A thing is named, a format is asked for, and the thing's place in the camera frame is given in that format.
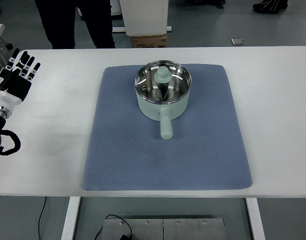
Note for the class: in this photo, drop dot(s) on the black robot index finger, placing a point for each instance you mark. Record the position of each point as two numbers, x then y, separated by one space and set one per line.
11 60

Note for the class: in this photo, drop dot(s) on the grey floor socket plate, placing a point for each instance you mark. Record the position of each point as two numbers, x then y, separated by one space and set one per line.
237 41

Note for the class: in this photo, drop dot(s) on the white table leg right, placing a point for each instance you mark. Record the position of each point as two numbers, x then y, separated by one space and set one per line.
255 219

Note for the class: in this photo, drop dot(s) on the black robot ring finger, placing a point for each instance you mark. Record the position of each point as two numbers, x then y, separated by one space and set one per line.
27 67

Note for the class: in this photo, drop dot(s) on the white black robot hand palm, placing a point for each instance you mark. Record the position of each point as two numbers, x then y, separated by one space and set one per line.
13 91

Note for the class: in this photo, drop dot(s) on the white table leg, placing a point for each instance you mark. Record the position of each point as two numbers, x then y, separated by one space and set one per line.
255 219
71 218

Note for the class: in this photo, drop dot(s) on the blue quilted mat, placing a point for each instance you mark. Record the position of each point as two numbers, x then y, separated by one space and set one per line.
126 151

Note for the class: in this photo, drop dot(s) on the metal base plate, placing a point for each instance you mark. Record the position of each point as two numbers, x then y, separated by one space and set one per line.
164 229

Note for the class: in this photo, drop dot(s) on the cardboard box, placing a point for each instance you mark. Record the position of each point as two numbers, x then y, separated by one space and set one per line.
152 41

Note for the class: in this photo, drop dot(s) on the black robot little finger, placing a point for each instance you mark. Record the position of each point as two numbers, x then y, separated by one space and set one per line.
32 74

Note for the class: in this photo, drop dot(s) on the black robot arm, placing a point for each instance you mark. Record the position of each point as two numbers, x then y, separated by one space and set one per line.
8 133

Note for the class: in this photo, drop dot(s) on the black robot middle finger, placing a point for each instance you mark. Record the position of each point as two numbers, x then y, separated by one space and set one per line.
22 62

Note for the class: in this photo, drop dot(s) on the white cabinet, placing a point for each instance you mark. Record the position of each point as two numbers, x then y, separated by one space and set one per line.
144 18

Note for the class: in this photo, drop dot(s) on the black shoe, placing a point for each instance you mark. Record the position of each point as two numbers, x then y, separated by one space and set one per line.
270 6

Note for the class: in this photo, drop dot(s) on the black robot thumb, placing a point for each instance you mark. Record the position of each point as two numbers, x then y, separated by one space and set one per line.
3 74

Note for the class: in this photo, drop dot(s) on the glass lid green knob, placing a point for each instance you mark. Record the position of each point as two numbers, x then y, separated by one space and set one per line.
163 82

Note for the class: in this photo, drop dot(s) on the white table leg left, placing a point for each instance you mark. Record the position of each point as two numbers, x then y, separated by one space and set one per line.
71 218

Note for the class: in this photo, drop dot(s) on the green pot with handle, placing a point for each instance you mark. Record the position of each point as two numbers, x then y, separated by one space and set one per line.
163 113

